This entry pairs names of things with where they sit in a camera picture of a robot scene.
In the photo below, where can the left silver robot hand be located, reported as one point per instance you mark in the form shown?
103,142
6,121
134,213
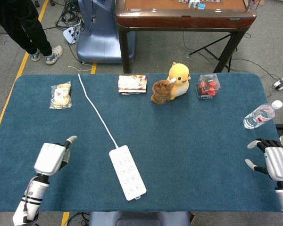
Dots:
49,157

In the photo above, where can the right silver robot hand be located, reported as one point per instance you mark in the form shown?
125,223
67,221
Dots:
278,162

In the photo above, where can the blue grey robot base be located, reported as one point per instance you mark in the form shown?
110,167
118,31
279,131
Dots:
101,42

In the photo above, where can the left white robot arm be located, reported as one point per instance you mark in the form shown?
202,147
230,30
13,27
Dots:
30,200

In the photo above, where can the white floor power strip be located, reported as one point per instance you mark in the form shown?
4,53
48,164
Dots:
70,35

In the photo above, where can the clear plastic water bottle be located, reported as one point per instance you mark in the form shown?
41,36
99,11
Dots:
257,117

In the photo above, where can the bagged bread snack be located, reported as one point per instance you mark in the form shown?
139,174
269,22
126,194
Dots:
61,96

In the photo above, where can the blue table cloth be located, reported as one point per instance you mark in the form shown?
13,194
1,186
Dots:
179,141

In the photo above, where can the clear box with red toy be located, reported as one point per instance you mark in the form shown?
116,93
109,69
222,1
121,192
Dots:
207,87

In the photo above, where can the dark blue robot torso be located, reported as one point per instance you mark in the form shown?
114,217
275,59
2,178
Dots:
139,219

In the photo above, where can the yellow plush toy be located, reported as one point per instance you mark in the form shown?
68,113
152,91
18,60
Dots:
180,87

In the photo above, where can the brown spout pouch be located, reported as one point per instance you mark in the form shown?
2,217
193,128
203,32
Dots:
161,91

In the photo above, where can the person in black clothes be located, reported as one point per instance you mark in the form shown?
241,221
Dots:
19,23

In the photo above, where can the brown mahjong table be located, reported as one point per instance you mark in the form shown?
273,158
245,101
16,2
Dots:
179,21

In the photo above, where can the blue mahjong tile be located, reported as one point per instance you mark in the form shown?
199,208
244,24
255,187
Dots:
202,6

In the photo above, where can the white face mahjong tile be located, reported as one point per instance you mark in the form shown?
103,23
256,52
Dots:
193,4

